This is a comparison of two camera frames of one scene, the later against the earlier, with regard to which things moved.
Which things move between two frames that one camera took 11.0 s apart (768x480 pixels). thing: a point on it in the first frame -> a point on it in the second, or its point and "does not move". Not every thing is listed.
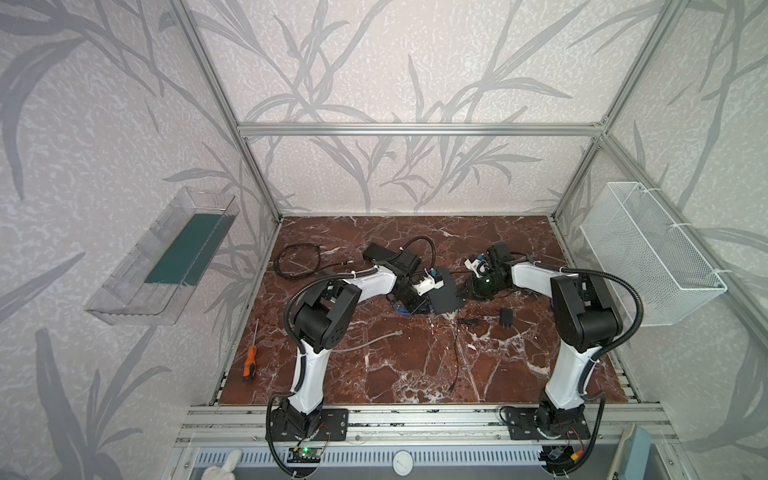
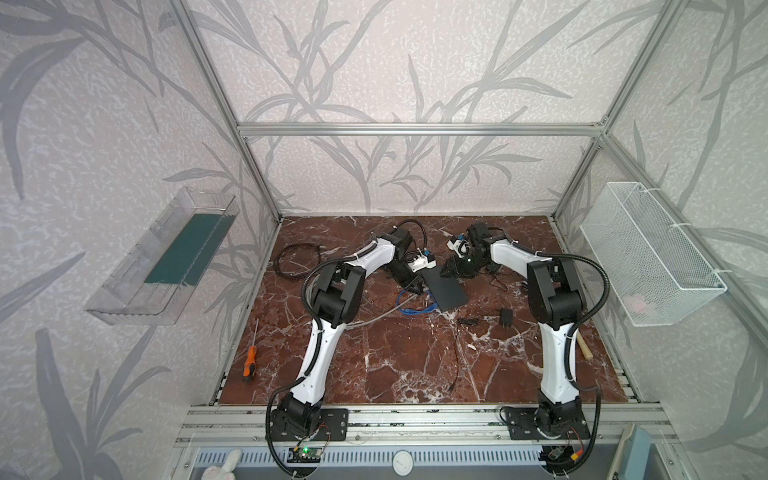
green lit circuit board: (304, 455) does not move
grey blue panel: (634, 455) does not move
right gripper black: (480, 282) -> (463, 263)
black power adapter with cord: (506, 320) does not move
